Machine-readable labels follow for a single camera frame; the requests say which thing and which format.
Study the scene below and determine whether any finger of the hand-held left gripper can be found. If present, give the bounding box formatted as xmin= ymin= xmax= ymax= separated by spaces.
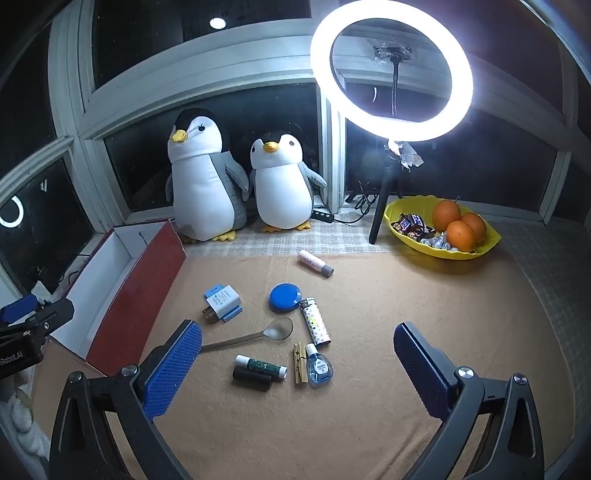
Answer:
xmin=25 ymin=299 xmax=75 ymax=334
xmin=0 ymin=294 xmax=39 ymax=324

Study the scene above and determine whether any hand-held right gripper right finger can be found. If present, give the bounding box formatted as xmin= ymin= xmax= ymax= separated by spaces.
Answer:
xmin=392 ymin=322 xmax=546 ymax=480

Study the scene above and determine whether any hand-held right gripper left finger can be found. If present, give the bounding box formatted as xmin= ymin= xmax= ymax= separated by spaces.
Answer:
xmin=48 ymin=319 xmax=204 ymax=480

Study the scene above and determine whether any black cylinder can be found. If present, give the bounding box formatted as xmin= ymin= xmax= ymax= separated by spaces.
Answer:
xmin=232 ymin=366 xmax=272 ymax=392

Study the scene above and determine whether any red cardboard box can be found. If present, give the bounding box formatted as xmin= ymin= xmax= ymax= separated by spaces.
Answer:
xmin=48 ymin=219 xmax=188 ymax=378

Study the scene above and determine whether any white plug adapter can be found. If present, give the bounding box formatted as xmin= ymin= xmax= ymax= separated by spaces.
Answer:
xmin=202 ymin=285 xmax=241 ymax=324

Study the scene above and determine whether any green glitter tube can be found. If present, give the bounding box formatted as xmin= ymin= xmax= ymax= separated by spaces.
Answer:
xmin=235 ymin=354 xmax=288 ymax=380

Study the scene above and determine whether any blue eye drop bottle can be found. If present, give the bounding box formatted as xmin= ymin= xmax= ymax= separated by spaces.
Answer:
xmin=305 ymin=344 xmax=334 ymax=388

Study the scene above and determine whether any white dotted lighter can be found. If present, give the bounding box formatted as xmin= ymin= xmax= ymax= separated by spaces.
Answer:
xmin=300 ymin=298 xmax=331 ymax=348

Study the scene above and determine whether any metal spoon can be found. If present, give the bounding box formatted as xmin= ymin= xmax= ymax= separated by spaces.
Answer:
xmin=202 ymin=317 xmax=294 ymax=352

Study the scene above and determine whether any wooden clothespin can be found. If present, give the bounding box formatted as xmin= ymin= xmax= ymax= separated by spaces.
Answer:
xmin=292 ymin=342 xmax=309 ymax=385

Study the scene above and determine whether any blue round lid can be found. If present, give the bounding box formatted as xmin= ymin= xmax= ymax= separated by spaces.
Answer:
xmin=269 ymin=283 xmax=303 ymax=311

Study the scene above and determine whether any pink tube with grey cap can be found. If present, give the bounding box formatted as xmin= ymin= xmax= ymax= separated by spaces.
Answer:
xmin=298 ymin=249 xmax=334 ymax=278

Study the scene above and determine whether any brown table mat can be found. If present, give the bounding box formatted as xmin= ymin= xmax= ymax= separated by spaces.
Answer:
xmin=32 ymin=251 xmax=583 ymax=480

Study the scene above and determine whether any yellow bowl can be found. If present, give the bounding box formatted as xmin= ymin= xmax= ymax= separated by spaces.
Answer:
xmin=384 ymin=195 xmax=502 ymax=261

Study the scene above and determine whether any pile of wrapped candies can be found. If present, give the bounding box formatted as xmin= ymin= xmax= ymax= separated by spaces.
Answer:
xmin=392 ymin=213 xmax=460 ymax=252

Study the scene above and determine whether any plaid cloth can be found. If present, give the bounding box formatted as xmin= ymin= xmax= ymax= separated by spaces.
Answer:
xmin=92 ymin=203 xmax=591 ymax=370

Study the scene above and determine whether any black tripod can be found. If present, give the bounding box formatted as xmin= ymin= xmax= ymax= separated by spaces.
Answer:
xmin=368 ymin=138 xmax=408 ymax=245

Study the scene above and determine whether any large penguin plush toy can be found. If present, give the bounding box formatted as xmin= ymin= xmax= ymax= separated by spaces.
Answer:
xmin=165 ymin=107 xmax=252 ymax=243

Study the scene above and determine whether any small penguin plush toy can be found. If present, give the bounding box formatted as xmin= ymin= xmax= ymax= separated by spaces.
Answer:
xmin=249 ymin=130 xmax=328 ymax=233

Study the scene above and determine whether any crumpled tape wad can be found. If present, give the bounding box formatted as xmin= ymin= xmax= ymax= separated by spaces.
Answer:
xmin=387 ymin=140 xmax=424 ymax=171

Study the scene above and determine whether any phone clamp on gooseneck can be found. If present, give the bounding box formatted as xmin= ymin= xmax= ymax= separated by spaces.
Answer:
xmin=372 ymin=42 xmax=413 ymax=118

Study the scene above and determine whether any black ring light cable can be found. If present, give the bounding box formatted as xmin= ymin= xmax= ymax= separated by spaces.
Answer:
xmin=332 ymin=182 xmax=385 ymax=225

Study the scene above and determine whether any white window frame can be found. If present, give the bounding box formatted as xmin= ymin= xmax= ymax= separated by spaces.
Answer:
xmin=0 ymin=0 xmax=591 ymax=296

